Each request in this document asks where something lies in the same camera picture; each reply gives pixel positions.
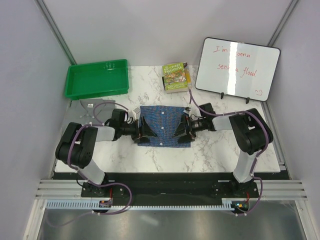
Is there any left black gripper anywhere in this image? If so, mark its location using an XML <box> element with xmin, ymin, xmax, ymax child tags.
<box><xmin>120</xmin><ymin>116</ymin><xmax>157</xmax><ymax>143</ymax></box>

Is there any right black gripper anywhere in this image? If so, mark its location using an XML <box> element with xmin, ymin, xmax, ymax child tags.
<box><xmin>172</xmin><ymin>114</ymin><xmax>206</xmax><ymax>144</ymax></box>

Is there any blue plaid long sleeve shirt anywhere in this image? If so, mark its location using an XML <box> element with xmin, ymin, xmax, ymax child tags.
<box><xmin>137</xmin><ymin>105</ymin><xmax>191</xmax><ymax>148</ymax></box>

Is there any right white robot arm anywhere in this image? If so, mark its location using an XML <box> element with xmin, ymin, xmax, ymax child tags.
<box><xmin>172</xmin><ymin>103</ymin><xmax>274</xmax><ymax>197</ymax></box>

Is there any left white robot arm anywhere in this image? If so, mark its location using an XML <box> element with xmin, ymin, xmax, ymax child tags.
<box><xmin>55</xmin><ymin>108</ymin><xmax>157</xmax><ymax>197</ymax></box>

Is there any folded grey shirt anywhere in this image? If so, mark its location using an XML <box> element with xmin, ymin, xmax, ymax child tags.
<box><xmin>63</xmin><ymin>98</ymin><xmax>116</xmax><ymax>127</ymax></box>

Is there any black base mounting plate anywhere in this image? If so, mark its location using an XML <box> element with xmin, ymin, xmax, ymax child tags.
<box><xmin>81</xmin><ymin>173</ymin><xmax>259</xmax><ymax>207</ymax></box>

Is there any green treehouse book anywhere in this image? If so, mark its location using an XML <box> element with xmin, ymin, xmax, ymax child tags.
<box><xmin>162</xmin><ymin>62</ymin><xmax>192</xmax><ymax>93</ymax></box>

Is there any green plastic tray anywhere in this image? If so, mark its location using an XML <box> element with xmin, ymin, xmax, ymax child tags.
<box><xmin>64</xmin><ymin>59</ymin><xmax>129</xmax><ymax>101</ymax></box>

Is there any white whiteboard with red writing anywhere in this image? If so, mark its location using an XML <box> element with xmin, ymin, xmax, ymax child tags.
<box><xmin>194</xmin><ymin>37</ymin><xmax>281</xmax><ymax>102</ymax></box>

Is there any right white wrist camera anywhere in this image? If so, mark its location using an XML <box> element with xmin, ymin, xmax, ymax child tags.
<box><xmin>183</xmin><ymin>107</ymin><xmax>191</xmax><ymax>116</ymax></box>

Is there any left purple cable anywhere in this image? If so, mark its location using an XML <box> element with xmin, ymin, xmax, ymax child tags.
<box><xmin>46</xmin><ymin>102</ymin><xmax>133</xmax><ymax>227</ymax></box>

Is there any left light blue cable duct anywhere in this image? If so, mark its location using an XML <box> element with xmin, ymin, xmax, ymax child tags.
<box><xmin>46</xmin><ymin>199</ymin><xmax>112</xmax><ymax>210</ymax></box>

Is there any aluminium frame rail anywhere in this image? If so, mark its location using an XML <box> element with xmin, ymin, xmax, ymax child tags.
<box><xmin>36</xmin><ymin>180</ymin><xmax>307</xmax><ymax>201</ymax></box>

